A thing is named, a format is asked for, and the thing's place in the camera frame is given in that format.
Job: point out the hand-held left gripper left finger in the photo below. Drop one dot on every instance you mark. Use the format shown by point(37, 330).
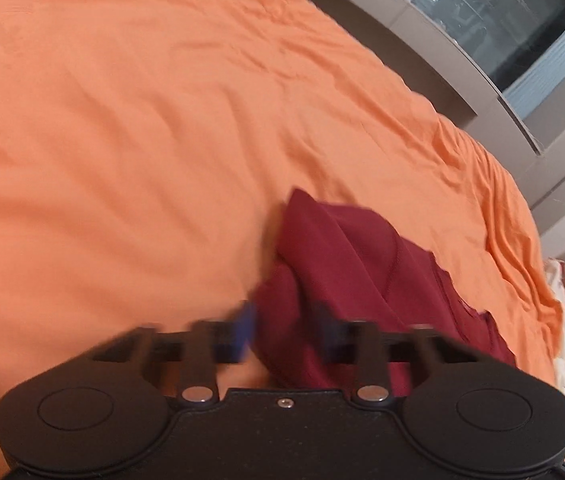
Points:
point(243, 327)

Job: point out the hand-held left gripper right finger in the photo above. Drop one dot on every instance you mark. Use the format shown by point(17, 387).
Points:
point(323, 330)

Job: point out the dark red garment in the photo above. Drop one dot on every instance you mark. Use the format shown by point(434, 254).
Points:
point(352, 270)

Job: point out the orange bed sheet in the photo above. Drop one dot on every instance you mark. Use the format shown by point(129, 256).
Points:
point(137, 135)

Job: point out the grey window ledge unit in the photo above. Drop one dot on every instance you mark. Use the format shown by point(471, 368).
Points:
point(412, 30)

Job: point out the window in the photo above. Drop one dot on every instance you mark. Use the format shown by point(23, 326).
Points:
point(492, 15)

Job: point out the light blue curtain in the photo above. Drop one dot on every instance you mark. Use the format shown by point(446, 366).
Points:
point(562, 55)

